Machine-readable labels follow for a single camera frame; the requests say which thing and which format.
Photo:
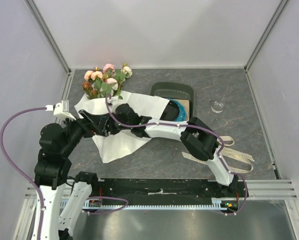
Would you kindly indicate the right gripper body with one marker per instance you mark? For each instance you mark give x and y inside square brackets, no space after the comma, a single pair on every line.
[115,127]

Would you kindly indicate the wooden puzzle board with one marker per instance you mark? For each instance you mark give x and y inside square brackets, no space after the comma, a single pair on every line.
[186,105]

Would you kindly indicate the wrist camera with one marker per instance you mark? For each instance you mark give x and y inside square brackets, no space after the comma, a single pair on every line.
[114,100]
[61,110]

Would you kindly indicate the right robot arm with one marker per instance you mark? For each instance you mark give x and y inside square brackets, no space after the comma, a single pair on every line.
[200,141]

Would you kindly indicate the white wrapping paper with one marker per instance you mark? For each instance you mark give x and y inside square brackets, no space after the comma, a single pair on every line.
[117,146]

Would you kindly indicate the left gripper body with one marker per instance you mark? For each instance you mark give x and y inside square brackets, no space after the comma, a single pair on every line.
[77,129]

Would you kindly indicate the white flower stem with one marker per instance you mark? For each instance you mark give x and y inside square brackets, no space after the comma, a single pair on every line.
[121,75]

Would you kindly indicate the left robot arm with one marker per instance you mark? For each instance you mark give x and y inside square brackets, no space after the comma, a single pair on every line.
[51,175]

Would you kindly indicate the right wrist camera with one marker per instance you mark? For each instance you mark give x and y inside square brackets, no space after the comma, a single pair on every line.
[114,100]

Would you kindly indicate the blue plate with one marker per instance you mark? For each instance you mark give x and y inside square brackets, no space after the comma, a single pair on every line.
[182,114]

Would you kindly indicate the grey cable duct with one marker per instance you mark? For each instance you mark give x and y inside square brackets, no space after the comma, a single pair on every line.
[215,204]

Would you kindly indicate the dark green tray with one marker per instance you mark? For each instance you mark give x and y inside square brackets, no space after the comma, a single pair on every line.
[177,91]

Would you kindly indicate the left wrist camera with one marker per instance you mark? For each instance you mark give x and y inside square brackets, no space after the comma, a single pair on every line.
[61,110]

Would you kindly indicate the orange flower stem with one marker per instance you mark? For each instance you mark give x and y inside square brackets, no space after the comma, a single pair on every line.
[90,91]

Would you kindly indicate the clear glass vase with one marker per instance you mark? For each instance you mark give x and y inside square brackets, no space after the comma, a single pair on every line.
[217,107]

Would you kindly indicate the left aluminium frame post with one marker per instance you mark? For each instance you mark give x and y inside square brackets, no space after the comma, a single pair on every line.
[48,34]

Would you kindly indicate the pink flower stems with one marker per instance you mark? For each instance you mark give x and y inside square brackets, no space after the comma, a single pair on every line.
[103,80]

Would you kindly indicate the cream ribbon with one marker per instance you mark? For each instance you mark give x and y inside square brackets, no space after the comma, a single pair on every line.
[236,155]

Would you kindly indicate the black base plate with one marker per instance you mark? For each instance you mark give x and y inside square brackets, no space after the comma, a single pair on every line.
[118,191]

